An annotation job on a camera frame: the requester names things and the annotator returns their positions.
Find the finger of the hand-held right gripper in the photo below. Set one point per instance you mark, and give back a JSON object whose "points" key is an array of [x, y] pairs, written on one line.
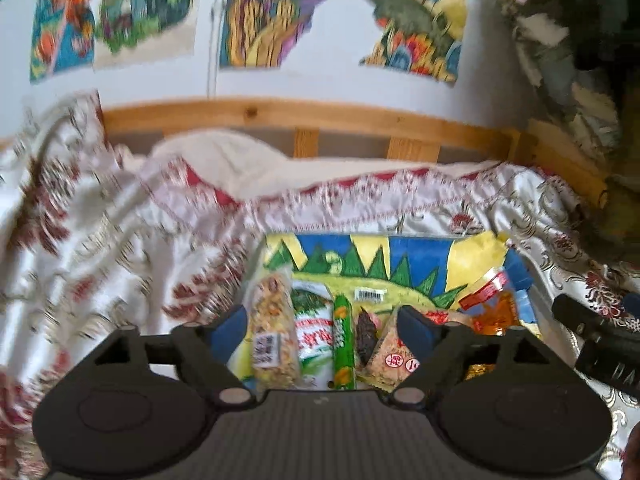
{"points": [[575, 312]]}

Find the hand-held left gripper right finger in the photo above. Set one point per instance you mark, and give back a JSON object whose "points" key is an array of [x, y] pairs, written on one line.
{"points": [[416, 331]]}

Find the rice cracker packet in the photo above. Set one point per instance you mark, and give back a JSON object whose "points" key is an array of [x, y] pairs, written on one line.
{"points": [[395, 360]]}

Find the gold foil snack packet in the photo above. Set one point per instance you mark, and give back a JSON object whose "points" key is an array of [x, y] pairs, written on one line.
{"points": [[475, 371]]}

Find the white and green snack packet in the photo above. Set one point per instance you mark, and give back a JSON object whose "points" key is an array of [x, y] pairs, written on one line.
{"points": [[312, 330]]}

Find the red and orange snack packet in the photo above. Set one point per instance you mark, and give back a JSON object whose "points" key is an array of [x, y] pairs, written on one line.
{"points": [[492, 310]]}

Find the dark patterned cloth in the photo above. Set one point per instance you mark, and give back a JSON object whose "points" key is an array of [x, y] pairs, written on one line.
{"points": [[570, 60]]}

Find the wall poster with cartoon figures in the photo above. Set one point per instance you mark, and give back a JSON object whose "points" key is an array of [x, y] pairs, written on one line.
{"points": [[125, 15]]}

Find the wooden bed frame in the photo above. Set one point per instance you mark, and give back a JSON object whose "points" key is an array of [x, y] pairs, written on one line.
{"points": [[250, 112]]}

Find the dark snack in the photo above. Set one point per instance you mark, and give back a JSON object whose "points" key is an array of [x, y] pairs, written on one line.
{"points": [[367, 332]]}

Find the yellow and blue wall poster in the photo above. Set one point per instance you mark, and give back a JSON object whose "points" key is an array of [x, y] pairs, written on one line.
{"points": [[270, 15]]}

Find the cream pillow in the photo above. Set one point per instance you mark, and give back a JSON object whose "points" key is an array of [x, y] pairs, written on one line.
{"points": [[210, 155]]}

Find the green and orange wall poster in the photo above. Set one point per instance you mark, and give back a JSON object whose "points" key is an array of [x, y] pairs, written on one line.
{"points": [[425, 20]]}

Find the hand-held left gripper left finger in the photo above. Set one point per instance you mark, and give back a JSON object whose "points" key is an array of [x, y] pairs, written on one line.
{"points": [[232, 332]]}

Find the grey tray with painted liner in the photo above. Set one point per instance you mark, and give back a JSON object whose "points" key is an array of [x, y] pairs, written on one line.
{"points": [[430, 260]]}

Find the nut bar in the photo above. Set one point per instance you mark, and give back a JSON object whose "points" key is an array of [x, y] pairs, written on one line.
{"points": [[272, 325]]}

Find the green sausage stick packet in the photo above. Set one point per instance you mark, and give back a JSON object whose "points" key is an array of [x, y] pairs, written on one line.
{"points": [[343, 340]]}

